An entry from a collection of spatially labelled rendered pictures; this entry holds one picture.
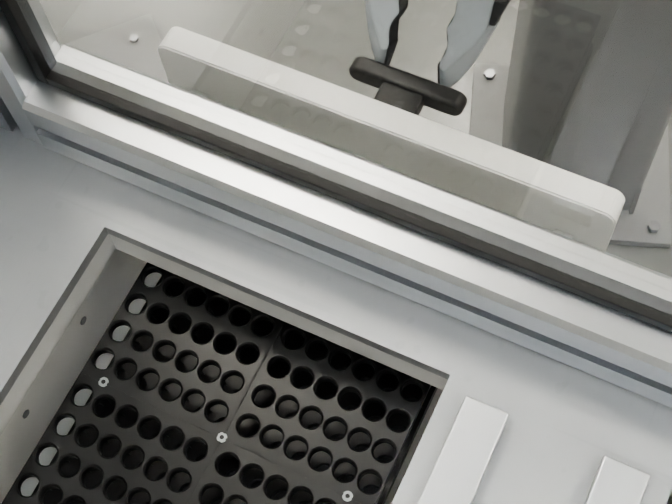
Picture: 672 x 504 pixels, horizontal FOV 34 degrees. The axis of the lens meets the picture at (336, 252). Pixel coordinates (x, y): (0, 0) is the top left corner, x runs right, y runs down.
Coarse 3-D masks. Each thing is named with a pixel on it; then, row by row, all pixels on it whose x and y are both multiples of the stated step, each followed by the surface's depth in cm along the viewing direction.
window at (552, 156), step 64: (64, 0) 49; (128, 0) 46; (192, 0) 44; (256, 0) 42; (320, 0) 40; (384, 0) 38; (448, 0) 37; (512, 0) 35; (576, 0) 34; (640, 0) 32; (64, 64) 55; (128, 64) 52; (192, 64) 49; (256, 64) 46; (320, 64) 44; (384, 64) 42; (448, 64) 40; (512, 64) 38; (576, 64) 36; (640, 64) 35; (192, 128) 54; (256, 128) 51; (320, 128) 48; (384, 128) 46; (448, 128) 44; (512, 128) 41; (576, 128) 40; (640, 128) 38; (384, 192) 51; (448, 192) 48; (512, 192) 46; (576, 192) 43; (640, 192) 41; (512, 256) 51; (576, 256) 48; (640, 256) 45
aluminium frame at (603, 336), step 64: (0, 0) 51; (0, 64) 54; (64, 128) 57; (128, 128) 56; (192, 192) 57; (256, 192) 54; (320, 192) 53; (320, 256) 56; (384, 256) 52; (448, 256) 52; (512, 320) 52; (576, 320) 50; (640, 320) 50; (640, 384) 51
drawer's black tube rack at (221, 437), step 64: (128, 320) 61; (192, 320) 61; (256, 320) 61; (128, 384) 59; (192, 384) 59; (256, 384) 59; (320, 384) 62; (384, 384) 62; (64, 448) 58; (128, 448) 58; (192, 448) 60; (256, 448) 57; (320, 448) 57; (384, 448) 60
